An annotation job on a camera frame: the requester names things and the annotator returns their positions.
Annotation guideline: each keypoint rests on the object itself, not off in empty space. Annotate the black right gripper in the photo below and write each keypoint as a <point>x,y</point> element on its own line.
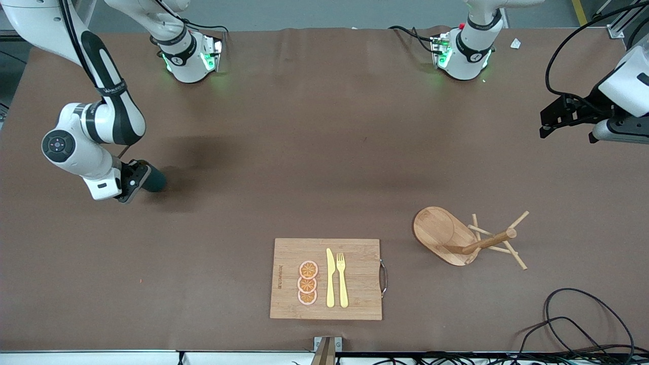
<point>153,178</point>

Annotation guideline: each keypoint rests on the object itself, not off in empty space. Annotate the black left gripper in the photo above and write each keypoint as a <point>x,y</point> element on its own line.
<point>588,108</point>

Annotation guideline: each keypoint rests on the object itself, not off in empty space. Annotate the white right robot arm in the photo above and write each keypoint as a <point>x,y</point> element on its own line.
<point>76,152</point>

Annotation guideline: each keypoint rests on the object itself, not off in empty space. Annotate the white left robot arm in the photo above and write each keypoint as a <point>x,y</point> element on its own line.
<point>471,50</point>

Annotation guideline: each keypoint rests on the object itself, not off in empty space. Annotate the white paper scrap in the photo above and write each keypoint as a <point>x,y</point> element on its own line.
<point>515,43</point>

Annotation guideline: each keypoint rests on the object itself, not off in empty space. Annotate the brown table cover mat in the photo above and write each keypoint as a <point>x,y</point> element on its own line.
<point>253,203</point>

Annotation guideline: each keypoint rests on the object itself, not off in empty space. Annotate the wooden mug tree stand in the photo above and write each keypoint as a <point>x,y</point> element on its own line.
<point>441,233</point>

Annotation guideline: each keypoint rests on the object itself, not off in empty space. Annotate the toy orange slice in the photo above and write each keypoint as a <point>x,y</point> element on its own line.
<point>309,269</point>
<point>307,285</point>
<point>307,298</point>

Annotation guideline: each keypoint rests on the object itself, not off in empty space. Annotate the yellow plastic knife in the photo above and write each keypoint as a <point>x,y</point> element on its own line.
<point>330,279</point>

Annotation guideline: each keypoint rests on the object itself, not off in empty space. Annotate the yellow plastic fork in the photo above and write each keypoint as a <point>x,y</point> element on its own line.
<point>343,284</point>

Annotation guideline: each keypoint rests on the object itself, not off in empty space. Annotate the aluminium frame post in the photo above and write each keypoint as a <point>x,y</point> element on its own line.
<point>614,32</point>

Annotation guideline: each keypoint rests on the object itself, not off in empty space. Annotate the metal bracket with wooden post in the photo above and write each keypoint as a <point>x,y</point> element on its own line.
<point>327,350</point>

